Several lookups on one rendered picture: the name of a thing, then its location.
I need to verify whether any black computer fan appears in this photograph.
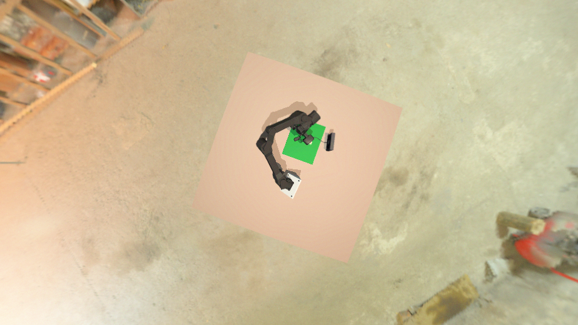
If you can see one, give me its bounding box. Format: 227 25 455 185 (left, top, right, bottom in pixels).
326 132 335 151

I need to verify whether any green circuit board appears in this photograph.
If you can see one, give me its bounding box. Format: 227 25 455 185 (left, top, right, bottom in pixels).
282 123 326 164

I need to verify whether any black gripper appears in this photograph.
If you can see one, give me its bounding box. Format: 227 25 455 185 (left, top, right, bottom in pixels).
290 124 314 145

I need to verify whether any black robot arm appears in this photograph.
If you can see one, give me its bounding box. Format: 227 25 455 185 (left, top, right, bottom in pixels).
256 110 321 191

